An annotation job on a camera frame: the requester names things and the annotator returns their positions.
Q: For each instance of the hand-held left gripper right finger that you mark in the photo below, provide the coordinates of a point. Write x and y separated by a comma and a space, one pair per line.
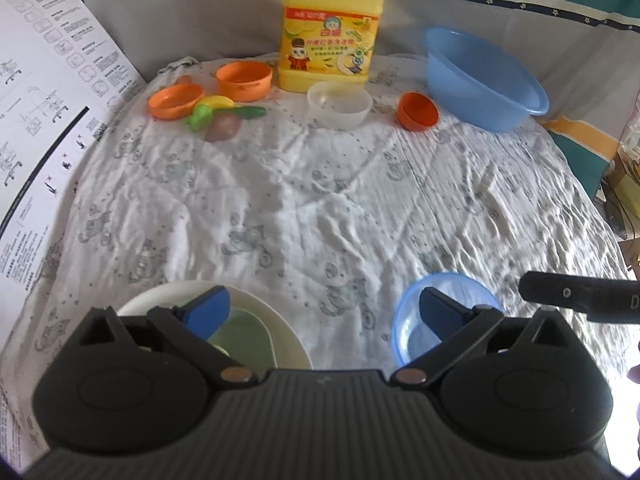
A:
440, 312

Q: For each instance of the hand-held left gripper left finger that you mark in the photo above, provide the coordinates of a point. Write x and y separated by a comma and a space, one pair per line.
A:
210, 310

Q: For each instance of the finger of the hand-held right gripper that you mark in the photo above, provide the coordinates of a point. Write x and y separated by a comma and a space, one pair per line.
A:
590, 292

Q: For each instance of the translucent blue bowl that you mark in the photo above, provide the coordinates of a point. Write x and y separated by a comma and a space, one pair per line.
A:
410, 330

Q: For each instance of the green square plate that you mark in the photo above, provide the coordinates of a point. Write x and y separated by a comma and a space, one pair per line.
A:
245, 335

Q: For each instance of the white round plate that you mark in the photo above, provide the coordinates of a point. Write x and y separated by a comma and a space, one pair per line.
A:
285, 332

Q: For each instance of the white printed cloth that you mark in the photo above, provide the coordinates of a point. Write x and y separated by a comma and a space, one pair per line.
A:
300, 200

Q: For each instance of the teal and yellow cloth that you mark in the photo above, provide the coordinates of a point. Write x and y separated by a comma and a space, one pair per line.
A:
585, 150

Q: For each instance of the light green toy vegetable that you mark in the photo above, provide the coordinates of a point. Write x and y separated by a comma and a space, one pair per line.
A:
199, 119

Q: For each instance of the dark orange plastic cup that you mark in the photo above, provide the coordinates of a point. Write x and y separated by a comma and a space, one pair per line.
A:
417, 112

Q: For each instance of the dark green toy cucumber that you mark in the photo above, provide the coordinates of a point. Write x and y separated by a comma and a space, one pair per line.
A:
250, 112

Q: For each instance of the yellow toy banana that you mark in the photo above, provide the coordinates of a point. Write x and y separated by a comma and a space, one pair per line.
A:
215, 102

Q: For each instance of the shallow orange plastic bowl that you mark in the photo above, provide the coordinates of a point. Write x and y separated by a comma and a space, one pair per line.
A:
172, 102

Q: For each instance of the clear frosted plastic bowl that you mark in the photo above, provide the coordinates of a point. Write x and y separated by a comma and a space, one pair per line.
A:
340, 107

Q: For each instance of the deep orange plastic bowl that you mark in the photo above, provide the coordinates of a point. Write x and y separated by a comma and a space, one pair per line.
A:
245, 82

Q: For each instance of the large blue plastic basin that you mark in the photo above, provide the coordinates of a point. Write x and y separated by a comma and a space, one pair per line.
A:
480, 85

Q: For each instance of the printed instruction sheet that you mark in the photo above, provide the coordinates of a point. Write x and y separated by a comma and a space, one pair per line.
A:
45, 85

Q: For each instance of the teal star-trimmed bedsheet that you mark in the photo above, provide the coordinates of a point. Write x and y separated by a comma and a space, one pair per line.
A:
200, 10

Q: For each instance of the yellow detergent pump bottle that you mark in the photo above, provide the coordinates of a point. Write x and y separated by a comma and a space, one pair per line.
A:
325, 25

